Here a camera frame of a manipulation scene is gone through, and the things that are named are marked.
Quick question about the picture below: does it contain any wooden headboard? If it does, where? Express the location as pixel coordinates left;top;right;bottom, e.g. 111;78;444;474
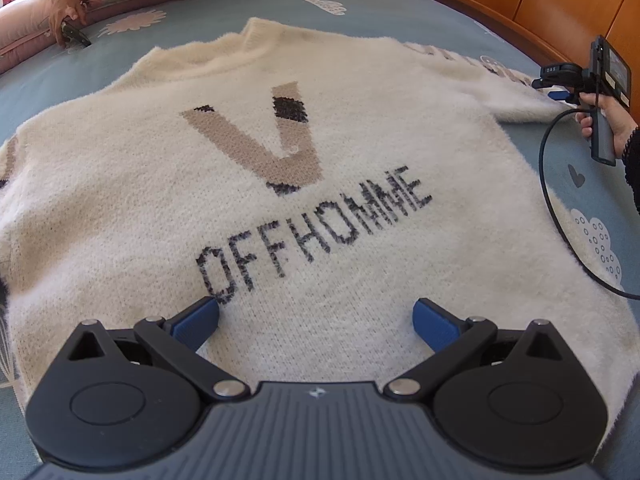
395;0;640;128

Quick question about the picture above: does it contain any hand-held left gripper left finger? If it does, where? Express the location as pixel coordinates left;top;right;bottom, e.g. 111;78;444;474
66;296;251;402

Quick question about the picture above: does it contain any person's right hand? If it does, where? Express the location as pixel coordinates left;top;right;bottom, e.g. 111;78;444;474
575;92;640;162

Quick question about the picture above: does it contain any pink floral quilt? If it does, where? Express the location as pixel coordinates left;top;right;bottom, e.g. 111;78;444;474
0;0;407;77

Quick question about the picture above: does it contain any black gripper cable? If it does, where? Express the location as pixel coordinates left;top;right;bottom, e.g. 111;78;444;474
539;107;640;302

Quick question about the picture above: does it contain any black smartphone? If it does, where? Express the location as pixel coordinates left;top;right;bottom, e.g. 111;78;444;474
60;19;94;49

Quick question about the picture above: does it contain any cream knitted sweater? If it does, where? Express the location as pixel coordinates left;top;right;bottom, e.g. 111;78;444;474
0;17;640;441

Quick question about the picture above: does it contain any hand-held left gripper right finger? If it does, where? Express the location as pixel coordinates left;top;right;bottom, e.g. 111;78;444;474
384;297;564;402

